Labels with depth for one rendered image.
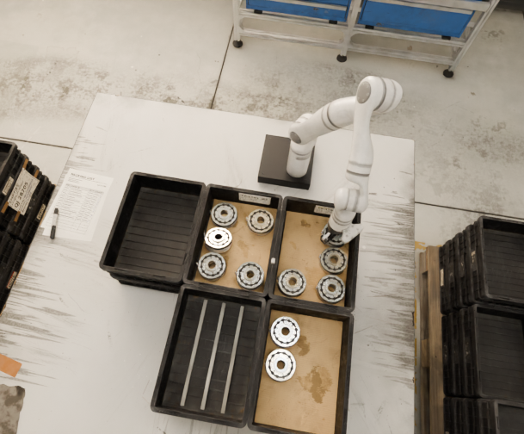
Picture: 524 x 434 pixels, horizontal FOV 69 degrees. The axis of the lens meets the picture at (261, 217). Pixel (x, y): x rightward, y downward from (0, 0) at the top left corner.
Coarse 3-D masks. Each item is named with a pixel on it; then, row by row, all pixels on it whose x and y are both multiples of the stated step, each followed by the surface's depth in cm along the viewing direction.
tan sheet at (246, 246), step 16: (240, 208) 155; (256, 208) 156; (272, 208) 156; (208, 224) 152; (240, 224) 153; (240, 240) 150; (256, 240) 150; (224, 256) 147; (240, 256) 147; (256, 256) 148; (240, 288) 142
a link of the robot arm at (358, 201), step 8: (352, 176) 113; (360, 176) 113; (368, 176) 114; (360, 184) 114; (352, 192) 116; (360, 192) 116; (352, 200) 115; (360, 200) 115; (352, 208) 117; (360, 208) 116
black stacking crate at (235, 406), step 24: (192, 312) 138; (216, 312) 139; (192, 336) 135; (240, 336) 135; (168, 360) 125; (216, 360) 132; (240, 360) 132; (168, 384) 129; (192, 384) 129; (216, 384) 129; (240, 384) 129; (168, 408) 119; (192, 408) 126; (216, 408) 126; (240, 408) 126
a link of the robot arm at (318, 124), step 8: (328, 104) 125; (320, 112) 128; (312, 120) 132; (320, 120) 128; (328, 120) 124; (296, 128) 141; (304, 128) 137; (312, 128) 134; (320, 128) 131; (328, 128) 128; (336, 128) 127; (296, 136) 143; (304, 136) 140; (312, 136) 138; (304, 144) 145
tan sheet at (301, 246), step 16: (288, 224) 153; (304, 224) 153; (320, 224) 154; (288, 240) 150; (304, 240) 151; (320, 240) 151; (288, 256) 148; (304, 256) 148; (304, 272) 145; (320, 272) 146; (336, 304) 141
